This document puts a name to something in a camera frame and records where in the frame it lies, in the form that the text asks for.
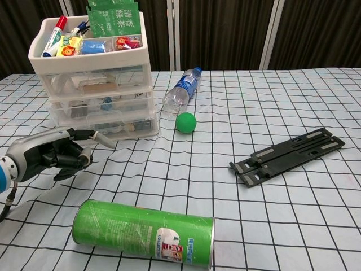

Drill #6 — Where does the red lion candy packet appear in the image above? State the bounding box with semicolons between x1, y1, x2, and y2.
116;36;143;50

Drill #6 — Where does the white grid tablecloth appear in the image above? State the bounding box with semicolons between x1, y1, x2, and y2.
0;67;361;271

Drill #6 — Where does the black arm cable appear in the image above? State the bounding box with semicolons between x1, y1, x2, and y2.
0;182;19;224

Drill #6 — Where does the yellow lion candy packet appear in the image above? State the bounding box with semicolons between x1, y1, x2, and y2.
56;38;84;57

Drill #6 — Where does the dark folding screen partition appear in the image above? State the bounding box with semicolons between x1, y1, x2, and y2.
0;0;361;81

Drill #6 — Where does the red cap whiteboard marker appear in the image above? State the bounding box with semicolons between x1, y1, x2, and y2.
41;15;68;58

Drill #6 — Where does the green tea packet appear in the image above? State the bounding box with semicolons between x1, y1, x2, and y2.
87;0;139;14
86;7;141;37

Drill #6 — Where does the green chip can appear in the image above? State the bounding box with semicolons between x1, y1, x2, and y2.
71;199;215;268

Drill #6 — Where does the green foam ball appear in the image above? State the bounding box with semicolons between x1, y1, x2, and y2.
175;112;197;133

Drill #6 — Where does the black folding laptop stand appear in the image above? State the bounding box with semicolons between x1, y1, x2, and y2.
228;127;346;189

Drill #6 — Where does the blue cap whiteboard marker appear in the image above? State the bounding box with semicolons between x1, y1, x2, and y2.
70;21;88;34

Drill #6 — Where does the brown cardboard piece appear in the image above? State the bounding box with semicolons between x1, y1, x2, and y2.
83;81;119;91

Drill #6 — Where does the clear water bottle blue label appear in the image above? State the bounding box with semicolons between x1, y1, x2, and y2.
162;67;203;122

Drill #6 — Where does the blue wrapped packet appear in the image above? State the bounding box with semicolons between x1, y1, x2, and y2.
81;39;107;55

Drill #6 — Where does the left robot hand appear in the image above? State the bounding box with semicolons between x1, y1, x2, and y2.
5;127;115;183

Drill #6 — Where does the white plastic drawer organizer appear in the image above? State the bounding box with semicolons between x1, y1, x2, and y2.
28;11;160;145

